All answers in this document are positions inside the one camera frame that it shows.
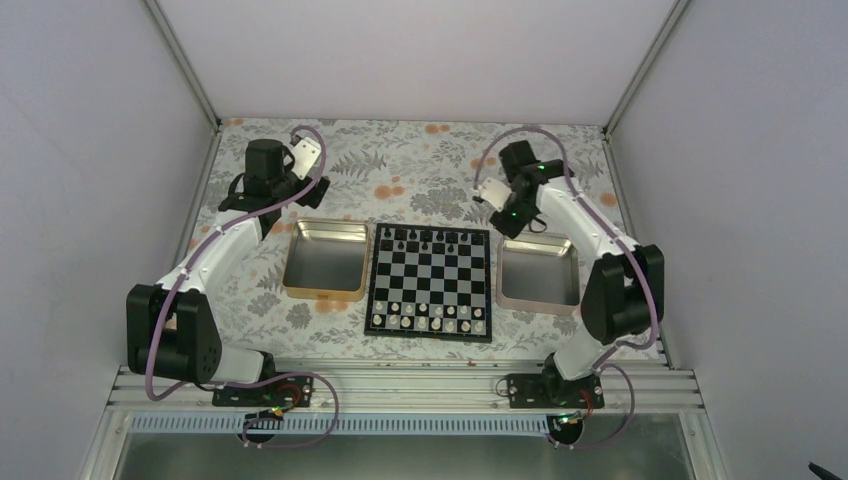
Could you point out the left frame post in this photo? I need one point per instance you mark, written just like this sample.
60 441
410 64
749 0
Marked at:
186 70

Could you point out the frame post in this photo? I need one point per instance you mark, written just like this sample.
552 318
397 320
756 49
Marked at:
667 28
186 70

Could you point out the aluminium frame rail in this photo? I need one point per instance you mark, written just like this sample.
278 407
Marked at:
439 387

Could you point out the pink metal tin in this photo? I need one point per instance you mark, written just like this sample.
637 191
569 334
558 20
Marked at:
538 273

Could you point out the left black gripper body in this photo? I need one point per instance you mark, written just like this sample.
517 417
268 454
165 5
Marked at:
312 201

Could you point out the floral table mat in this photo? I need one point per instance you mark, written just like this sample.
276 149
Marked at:
382 171

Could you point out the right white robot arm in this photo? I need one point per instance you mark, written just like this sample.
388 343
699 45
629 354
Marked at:
622 303

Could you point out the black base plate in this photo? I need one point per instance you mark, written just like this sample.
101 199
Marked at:
289 392
536 391

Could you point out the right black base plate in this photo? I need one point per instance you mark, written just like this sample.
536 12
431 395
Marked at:
536 391

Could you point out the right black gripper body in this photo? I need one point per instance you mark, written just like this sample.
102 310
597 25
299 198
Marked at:
523 214

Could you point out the black white chessboard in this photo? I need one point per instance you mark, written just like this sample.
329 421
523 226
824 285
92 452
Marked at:
438 294

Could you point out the right frame post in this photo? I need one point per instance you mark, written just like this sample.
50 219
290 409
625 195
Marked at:
667 28

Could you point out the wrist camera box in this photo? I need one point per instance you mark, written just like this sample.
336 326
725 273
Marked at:
305 153
494 192

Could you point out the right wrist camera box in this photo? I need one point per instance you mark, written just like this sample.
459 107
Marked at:
494 192

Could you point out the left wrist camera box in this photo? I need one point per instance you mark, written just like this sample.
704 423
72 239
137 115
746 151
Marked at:
305 153

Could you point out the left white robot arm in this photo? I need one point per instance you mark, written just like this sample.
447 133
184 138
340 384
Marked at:
171 328

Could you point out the gold metal tin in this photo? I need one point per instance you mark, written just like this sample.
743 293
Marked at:
327 260

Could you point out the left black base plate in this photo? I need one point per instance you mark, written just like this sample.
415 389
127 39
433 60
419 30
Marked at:
289 392

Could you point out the white slotted cable duct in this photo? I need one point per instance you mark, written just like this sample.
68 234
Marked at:
346 424

